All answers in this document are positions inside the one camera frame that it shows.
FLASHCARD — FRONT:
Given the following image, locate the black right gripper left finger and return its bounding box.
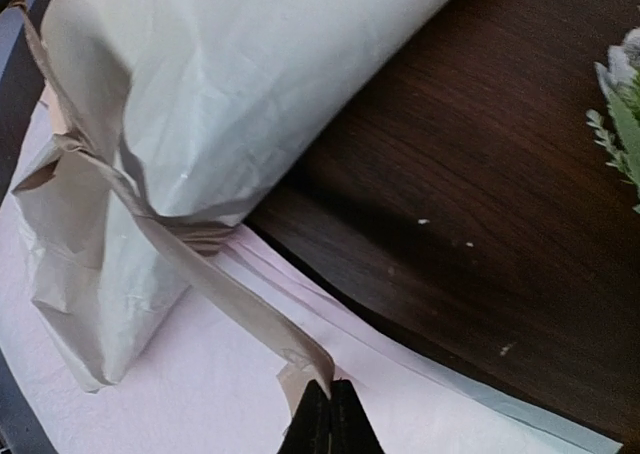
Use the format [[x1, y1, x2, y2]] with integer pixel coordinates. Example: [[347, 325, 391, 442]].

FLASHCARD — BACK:
[[278, 380, 331, 454]]

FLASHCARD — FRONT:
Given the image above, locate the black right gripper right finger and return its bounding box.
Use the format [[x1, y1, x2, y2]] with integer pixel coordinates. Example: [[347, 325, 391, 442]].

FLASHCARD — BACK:
[[330, 379, 384, 454]]

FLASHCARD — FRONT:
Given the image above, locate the beige ribbon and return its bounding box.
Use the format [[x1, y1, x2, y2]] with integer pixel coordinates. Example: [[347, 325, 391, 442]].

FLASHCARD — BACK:
[[2, 0, 335, 411]]

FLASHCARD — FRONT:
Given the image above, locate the grey-white wrapping paper sheet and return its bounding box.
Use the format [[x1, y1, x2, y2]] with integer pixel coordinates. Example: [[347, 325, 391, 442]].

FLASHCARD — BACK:
[[13, 0, 449, 392]]

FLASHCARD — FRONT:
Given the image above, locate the pile of fake flowers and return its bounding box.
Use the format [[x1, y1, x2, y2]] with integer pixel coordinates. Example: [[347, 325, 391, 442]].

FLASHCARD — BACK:
[[586, 27, 639, 191]]

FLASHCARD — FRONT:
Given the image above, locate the stack of pastel paper sheets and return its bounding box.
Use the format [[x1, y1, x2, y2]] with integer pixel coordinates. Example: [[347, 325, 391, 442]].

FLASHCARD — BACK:
[[0, 83, 624, 454]]

